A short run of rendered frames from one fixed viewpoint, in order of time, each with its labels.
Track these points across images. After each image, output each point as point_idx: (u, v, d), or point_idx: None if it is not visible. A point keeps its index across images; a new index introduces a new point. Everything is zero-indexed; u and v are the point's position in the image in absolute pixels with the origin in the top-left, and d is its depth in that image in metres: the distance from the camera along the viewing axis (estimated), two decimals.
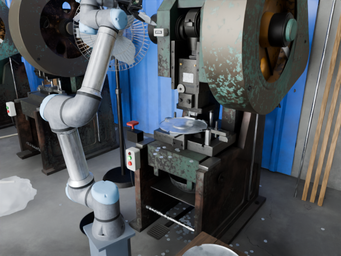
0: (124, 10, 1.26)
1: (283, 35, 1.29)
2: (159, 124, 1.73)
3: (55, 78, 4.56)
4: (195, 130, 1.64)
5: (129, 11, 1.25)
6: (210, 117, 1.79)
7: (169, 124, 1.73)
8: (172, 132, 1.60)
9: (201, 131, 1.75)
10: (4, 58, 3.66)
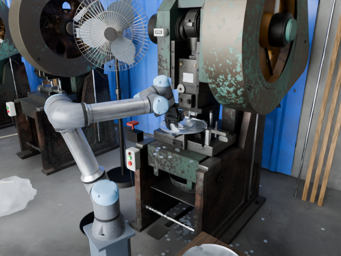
0: None
1: None
2: (159, 126, 1.69)
3: (55, 78, 4.56)
4: (198, 128, 1.66)
5: (164, 117, 1.49)
6: (210, 117, 1.79)
7: None
8: (179, 132, 1.59)
9: (201, 131, 1.75)
10: (4, 58, 3.66)
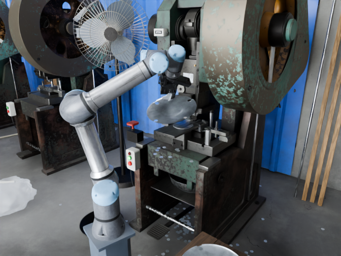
0: None
1: (286, 20, 1.28)
2: (147, 115, 1.63)
3: (55, 78, 4.56)
4: (183, 100, 1.56)
5: None
6: (210, 117, 1.79)
7: (158, 113, 1.63)
8: (159, 98, 1.51)
9: (201, 131, 1.75)
10: (4, 58, 3.66)
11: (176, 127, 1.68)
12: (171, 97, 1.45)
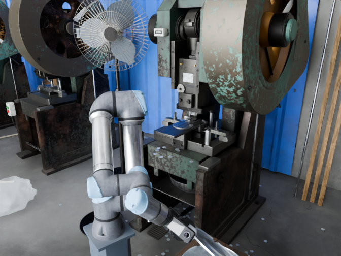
0: (180, 221, 1.01)
1: (286, 44, 1.34)
2: (201, 230, 1.30)
3: (55, 78, 4.56)
4: (210, 251, 1.07)
5: (181, 218, 1.04)
6: (210, 117, 1.79)
7: (207, 238, 1.25)
8: None
9: (201, 131, 1.75)
10: (4, 58, 3.66)
11: (176, 127, 1.68)
12: None
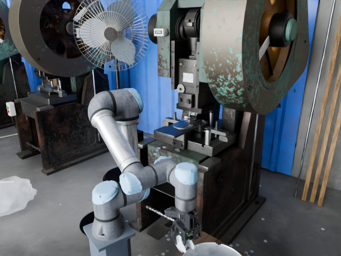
0: (172, 213, 1.03)
1: (291, 16, 1.32)
2: (200, 244, 1.33)
3: (55, 78, 4.56)
4: None
5: (173, 221, 1.02)
6: (210, 117, 1.79)
7: (206, 253, 1.28)
8: None
9: (201, 131, 1.75)
10: (4, 58, 3.66)
11: (176, 127, 1.68)
12: None
